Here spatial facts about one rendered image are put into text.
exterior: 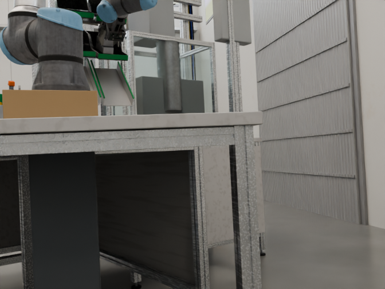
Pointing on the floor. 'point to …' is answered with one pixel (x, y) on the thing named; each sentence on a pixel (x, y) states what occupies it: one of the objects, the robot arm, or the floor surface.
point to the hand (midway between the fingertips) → (106, 41)
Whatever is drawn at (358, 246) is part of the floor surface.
